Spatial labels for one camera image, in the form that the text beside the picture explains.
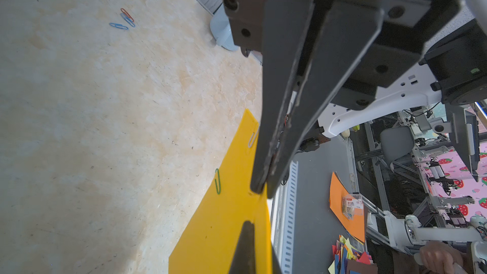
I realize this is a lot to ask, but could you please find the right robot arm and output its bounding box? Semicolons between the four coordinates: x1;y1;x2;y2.
223;0;486;198

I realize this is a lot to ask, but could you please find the yellow paper sheet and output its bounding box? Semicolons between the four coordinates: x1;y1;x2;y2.
169;110;274;273

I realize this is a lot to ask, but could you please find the stack of coloured papers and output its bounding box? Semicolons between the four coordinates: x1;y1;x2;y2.
328;235;379;273

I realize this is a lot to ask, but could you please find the light blue cup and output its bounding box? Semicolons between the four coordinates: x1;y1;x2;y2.
210;4;239;52

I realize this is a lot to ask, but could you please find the orange paper on floor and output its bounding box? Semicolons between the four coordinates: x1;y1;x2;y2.
329;172;366;243

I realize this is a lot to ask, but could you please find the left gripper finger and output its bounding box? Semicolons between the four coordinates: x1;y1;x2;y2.
228;221;256;274

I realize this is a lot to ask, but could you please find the grey office chair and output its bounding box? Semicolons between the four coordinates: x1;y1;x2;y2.
380;126;415;167

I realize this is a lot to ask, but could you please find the blue paperclip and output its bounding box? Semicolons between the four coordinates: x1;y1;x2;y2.
120;13;136;27
109;23;129;30

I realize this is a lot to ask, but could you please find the green paperclip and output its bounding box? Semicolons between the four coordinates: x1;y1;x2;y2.
214;168;221;195

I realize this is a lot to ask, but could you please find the person hand in background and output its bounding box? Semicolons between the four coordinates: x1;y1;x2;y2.
419;241;463;274

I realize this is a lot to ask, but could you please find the white perforated cable rail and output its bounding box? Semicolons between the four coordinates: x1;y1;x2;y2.
280;161;299;273

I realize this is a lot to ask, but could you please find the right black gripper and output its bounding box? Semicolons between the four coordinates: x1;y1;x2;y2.
223;0;460;199

